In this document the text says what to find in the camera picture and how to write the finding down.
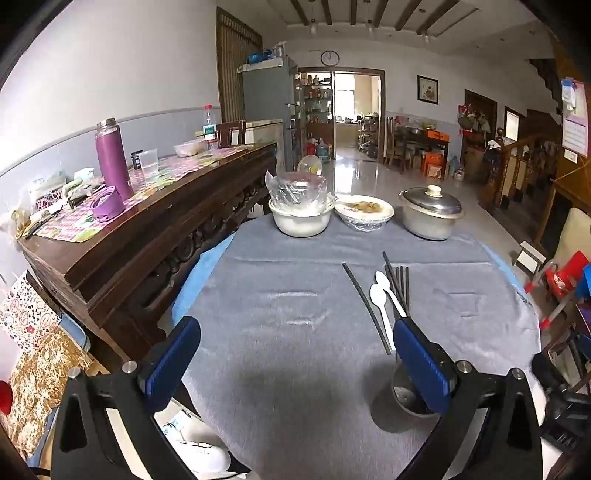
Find framed wall picture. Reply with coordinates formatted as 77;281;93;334
416;75;440;103

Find white chest freezer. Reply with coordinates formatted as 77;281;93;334
245;119;284;147

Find orange cardboard box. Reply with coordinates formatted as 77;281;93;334
424;152;447;180

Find red-capped water bottle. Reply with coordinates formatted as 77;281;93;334
202;104;219;151

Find wooden chair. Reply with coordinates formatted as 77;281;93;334
215;119;247;149

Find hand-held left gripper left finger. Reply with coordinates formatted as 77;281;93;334
51;316;250;480

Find plastic-wrapped plate of food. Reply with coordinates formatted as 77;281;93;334
334;194;396;233

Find checkered pink mat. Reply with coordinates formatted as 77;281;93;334
34;144;259;243

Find purple thermos cup lid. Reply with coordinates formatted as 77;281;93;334
89;185;126;222

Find plastic-wrapped glass bowl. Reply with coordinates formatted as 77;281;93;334
265;170;330;217

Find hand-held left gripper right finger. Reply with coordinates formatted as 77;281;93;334
392;318;546;480

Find wall calendar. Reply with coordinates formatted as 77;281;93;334
560;78;591;163

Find brown wooden door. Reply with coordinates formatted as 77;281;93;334
215;19;263;123

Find red child chair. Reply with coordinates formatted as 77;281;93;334
523;250;591;329

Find glass shelf cabinet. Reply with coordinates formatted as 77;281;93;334
298;71;334;136

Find dark wooden dining table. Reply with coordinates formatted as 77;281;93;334
392;126;451;172

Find wooden stair railing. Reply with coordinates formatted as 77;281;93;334
479;133;565;219

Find carved wooden sideboard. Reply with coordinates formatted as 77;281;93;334
18;141;279;366

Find purple thermos bottle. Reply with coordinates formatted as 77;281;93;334
95;117;135;200

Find metal pot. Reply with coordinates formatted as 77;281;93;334
400;203;459;241

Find blue table cover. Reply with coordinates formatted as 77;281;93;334
171;231;542;333

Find clear plastic cup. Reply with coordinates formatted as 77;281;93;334
138;148;160;180

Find clear food container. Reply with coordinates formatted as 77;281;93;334
174;139;209;158

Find metal pot lid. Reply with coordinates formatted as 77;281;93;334
397;185;464;219

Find white bowl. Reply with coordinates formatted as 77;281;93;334
269;198;334;239

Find small electric fan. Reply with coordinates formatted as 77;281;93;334
297;155;323;177

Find white plastic object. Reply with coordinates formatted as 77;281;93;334
161;410;232;477

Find white plastic spoon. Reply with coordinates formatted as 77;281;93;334
369;284;394;352
374;271;408;320

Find floral patterned cloth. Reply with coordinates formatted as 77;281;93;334
0;271;94;459

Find white step stool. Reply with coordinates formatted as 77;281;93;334
514;240;549;278

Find metal utensil holder cup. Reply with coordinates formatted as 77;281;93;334
392;359;440;419

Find grey refrigerator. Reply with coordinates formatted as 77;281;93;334
237;55;302;172

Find grey tablecloth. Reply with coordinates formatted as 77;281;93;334
173;210;543;480

